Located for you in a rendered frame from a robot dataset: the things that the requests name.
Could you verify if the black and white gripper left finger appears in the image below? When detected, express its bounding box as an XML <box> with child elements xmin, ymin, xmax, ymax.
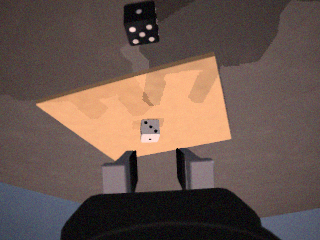
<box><xmin>101</xmin><ymin>150</ymin><xmax>138</xmax><ymax>194</ymax></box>

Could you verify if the orange flat mat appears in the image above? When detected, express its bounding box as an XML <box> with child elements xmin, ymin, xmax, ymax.
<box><xmin>36</xmin><ymin>52</ymin><xmax>231</xmax><ymax>160</ymax></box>

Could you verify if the black die with white pips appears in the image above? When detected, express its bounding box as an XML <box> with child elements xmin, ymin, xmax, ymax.
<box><xmin>124</xmin><ymin>1</ymin><xmax>160</xmax><ymax>46</ymax></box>

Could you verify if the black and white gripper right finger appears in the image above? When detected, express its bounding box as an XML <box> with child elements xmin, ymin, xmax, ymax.
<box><xmin>176</xmin><ymin>148</ymin><xmax>215</xmax><ymax>190</ymax></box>

